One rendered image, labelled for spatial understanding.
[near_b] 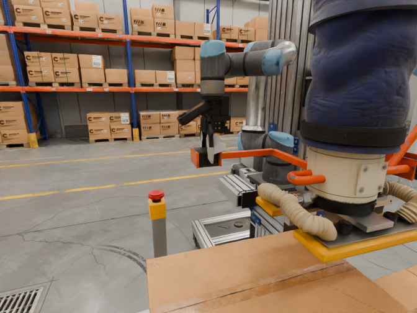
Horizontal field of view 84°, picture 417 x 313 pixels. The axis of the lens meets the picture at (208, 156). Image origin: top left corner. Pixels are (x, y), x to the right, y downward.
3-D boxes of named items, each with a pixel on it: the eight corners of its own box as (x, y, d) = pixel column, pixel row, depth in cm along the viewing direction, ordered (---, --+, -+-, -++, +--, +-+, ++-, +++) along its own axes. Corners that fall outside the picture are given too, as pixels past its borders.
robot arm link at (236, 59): (251, 77, 80) (240, 76, 71) (223, 79, 86) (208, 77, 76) (252, 53, 78) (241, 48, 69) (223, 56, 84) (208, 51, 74)
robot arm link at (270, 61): (303, 64, 107) (277, 84, 69) (278, 65, 112) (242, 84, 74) (304, 36, 102) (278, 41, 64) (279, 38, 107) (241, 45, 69)
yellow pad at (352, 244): (322, 264, 46) (326, 243, 45) (291, 236, 56) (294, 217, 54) (437, 236, 56) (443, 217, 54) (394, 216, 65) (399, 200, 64)
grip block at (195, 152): (196, 168, 72) (196, 153, 71) (190, 161, 80) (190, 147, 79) (221, 166, 75) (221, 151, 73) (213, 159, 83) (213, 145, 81)
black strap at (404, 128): (350, 150, 45) (353, 130, 44) (281, 132, 66) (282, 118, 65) (429, 144, 51) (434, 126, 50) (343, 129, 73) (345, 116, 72)
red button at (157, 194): (149, 205, 96) (148, 196, 94) (147, 198, 102) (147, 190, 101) (165, 203, 98) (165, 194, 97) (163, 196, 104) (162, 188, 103)
